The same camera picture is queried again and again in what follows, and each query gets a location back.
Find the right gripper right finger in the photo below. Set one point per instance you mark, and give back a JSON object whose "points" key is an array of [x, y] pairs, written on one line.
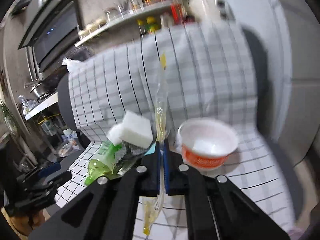
{"points": [[215, 207]]}

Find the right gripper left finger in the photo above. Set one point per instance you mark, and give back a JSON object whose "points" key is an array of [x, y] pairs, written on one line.
{"points": [[106, 209]]}

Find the green tea bottle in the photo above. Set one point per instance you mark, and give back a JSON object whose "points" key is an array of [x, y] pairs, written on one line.
{"points": [[113, 161]]}

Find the clear yellow plastic wrapper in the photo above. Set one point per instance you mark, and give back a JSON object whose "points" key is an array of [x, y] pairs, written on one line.
{"points": [[153, 206]]}

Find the orange white instant noodle cup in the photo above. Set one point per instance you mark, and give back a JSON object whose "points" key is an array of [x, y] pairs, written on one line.
{"points": [[206, 143]]}

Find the metal kitchen shelf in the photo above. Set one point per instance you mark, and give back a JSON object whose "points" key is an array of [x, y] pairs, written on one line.
{"points": [[156, 8]]}

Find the white sponge block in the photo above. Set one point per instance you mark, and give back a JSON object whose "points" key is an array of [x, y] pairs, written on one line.
{"points": [[134, 129]]}

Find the metal pot on stove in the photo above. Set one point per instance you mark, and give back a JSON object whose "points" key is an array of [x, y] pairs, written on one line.
{"points": [[37, 88]]}

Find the grey office chair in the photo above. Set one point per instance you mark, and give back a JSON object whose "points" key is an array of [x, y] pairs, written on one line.
{"points": [[260, 64]]}

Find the white checkered cloth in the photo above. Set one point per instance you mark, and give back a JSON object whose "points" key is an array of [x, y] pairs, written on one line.
{"points": [[210, 73]]}

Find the black range hood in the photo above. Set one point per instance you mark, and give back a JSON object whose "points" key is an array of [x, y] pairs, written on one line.
{"points": [[52, 27]]}

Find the white rice cooker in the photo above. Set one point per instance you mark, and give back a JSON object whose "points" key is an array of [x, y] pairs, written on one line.
{"points": [[204, 10]]}

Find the grey refrigerator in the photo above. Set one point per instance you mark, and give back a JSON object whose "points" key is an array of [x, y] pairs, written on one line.
{"points": [[289, 33]]}

